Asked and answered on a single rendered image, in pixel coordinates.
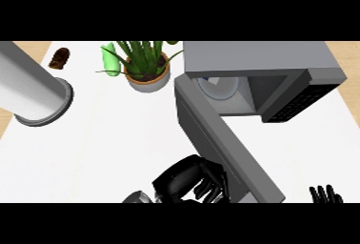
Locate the grey microwave door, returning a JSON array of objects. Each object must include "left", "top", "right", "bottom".
[{"left": 172, "top": 75, "right": 286, "bottom": 204}]

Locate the potted green plant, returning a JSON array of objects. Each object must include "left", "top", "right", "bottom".
[{"left": 95, "top": 41, "right": 184, "bottom": 94}]

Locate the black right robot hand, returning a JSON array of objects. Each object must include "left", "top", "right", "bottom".
[{"left": 308, "top": 184, "right": 345, "bottom": 204}]

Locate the large white cylinder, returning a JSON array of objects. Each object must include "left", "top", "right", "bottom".
[{"left": 0, "top": 41, "right": 75, "bottom": 128}]

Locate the white microwave turntable plate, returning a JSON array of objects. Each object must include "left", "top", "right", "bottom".
[{"left": 194, "top": 76, "right": 240, "bottom": 101}]

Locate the light green bottle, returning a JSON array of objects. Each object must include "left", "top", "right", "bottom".
[{"left": 100, "top": 42, "right": 122, "bottom": 77}]

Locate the dark brown bottle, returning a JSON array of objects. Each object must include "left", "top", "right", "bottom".
[{"left": 47, "top": 47, "right": 72, "bottom": 71}]

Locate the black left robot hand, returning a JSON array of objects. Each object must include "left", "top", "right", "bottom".
[{"left": 150, "top": 153, "right": 231, "bottom": 204}]

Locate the grey microwave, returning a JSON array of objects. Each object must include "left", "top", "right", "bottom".
[{"left": 181, "top": 41, "right": 348, "bottom": 124}]

